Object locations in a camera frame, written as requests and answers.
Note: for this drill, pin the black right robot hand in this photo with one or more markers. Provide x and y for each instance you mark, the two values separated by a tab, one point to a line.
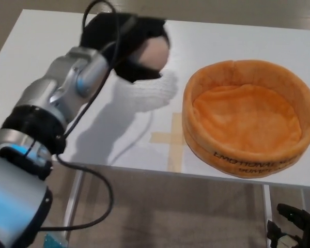
299	227

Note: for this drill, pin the pink round plush toy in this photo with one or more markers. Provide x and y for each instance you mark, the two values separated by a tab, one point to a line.
155	53

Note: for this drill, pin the white upright table leg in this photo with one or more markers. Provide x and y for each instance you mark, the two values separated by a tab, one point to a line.
267	204
73	196

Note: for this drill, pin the beige tape cross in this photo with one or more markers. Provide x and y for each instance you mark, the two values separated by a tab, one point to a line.
175	147

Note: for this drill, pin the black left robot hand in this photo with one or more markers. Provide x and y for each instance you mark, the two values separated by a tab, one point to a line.
142	28

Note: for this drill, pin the orange plush round plate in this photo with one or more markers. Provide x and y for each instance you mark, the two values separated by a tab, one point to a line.
248	124

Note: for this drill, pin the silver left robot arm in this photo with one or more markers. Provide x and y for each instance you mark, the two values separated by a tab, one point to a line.
54	98

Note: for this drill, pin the teal patterned piece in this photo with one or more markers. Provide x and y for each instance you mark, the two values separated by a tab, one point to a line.
55	240

